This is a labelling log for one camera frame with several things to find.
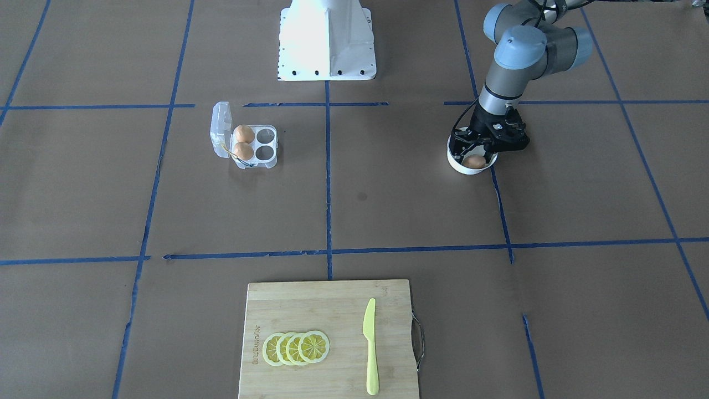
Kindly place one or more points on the white round bowl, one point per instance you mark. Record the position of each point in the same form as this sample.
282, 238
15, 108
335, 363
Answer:
470, 153

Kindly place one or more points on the yellow plastic knife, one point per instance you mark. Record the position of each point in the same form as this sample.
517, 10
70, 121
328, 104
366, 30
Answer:
369, 332

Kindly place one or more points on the yellow lemon slice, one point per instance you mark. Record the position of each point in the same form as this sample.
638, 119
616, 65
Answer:
281, 349
292, 350
270, 349
314, 346

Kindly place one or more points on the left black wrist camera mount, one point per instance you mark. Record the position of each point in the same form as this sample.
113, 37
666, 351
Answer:
509, 132

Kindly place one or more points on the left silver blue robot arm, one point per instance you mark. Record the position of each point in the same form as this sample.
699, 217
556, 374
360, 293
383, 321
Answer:
529, 45

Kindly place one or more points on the brown egg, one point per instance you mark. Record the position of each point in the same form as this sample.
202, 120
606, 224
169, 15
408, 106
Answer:
244, 133
474, 161
243, 151

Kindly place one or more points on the clear plastic egg box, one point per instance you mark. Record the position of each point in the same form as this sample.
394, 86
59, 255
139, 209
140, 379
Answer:
221, 131

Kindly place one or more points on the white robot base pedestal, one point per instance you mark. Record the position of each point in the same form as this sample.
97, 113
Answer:
326, 41

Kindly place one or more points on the wooden cutting board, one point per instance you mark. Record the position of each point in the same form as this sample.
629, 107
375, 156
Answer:
337, 309

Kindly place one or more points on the green yellow rubber band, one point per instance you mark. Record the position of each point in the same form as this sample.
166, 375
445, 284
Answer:
238, 161

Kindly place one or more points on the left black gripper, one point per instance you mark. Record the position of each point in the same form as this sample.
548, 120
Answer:
481, 123

